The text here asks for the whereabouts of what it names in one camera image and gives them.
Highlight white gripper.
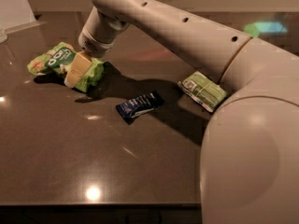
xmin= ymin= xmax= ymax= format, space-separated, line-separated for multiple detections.
xmin=64 ymin=7 xmax=129 ymax=88

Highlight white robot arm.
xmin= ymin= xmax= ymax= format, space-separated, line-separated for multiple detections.
xmin=78 ymin=0 xmax=299 ymax=224

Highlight white object at left edge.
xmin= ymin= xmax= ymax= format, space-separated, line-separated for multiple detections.
xmin=0 ymin=0 xmax=36 ymax=44

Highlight green flat snack bag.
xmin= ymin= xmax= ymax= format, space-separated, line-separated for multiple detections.
xmin=178 ymin=71 xmax=228 ymax=113

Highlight dark blue snack bar wrapper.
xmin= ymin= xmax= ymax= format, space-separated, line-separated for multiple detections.
xmin=116 ymin=91 xmax=164 ymax=119

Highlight green rice chip bag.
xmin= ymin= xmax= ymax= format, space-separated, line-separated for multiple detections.
xmin=27 ymin=42 xmax=105 ymax=92

